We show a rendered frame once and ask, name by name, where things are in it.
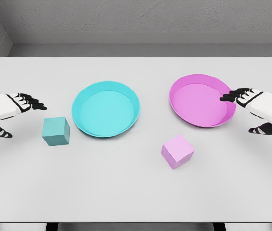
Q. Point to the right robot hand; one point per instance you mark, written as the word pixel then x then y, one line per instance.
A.
pixel 268 106

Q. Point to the cyan plate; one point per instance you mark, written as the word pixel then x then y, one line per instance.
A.
pixel 106 109

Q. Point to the teal block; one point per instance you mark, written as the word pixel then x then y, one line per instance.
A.
pixel 55 131

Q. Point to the pink plate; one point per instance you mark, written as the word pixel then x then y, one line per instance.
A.
pixel 202 100

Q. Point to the pink block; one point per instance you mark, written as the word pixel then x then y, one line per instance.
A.
pixel 177 151

